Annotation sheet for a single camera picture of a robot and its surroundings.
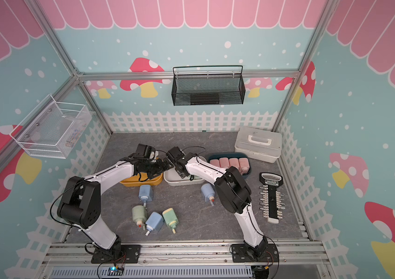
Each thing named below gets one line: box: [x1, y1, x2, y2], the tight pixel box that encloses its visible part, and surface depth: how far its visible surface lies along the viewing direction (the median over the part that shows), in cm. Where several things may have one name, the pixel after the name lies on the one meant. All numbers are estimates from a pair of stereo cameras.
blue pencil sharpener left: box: [138, 184, 154, 208], surface depth 87 cm
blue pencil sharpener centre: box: [200, 182, 216, 207], surface depth 87 cm
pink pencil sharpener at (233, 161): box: [228, 157, 241, 171], surface depth 98 cm
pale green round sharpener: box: [131, 204, 149, 231], surface depth 80 cm
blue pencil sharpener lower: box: [145, 211, 165, 236], surface depth 78 cm
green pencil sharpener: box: [162, 207, 179, 235], surface depth 79 cm
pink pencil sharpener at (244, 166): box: [238, 157, 250, 175], surface depth 98 cm
